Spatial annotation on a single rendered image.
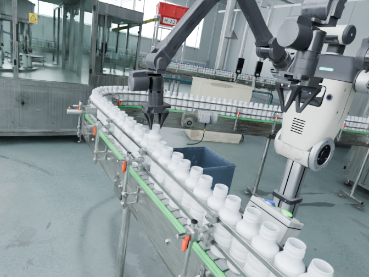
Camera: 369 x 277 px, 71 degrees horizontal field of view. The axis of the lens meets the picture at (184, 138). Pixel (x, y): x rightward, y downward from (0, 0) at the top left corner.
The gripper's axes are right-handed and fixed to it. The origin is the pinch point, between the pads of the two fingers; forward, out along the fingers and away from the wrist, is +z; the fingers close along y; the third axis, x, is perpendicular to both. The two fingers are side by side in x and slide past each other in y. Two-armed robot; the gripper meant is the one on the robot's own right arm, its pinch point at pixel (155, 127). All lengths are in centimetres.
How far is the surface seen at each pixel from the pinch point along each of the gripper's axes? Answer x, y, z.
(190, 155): -41, -46, 38
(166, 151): 13.1, 1.9, 5.0
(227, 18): -819, -710, -126
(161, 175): 13.7, 3.9, 13.5
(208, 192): 37.6, 1.0, 7.9
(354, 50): -547, -1215, -36
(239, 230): 53, 3, 9
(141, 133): -10.3, 1.5, 5.9
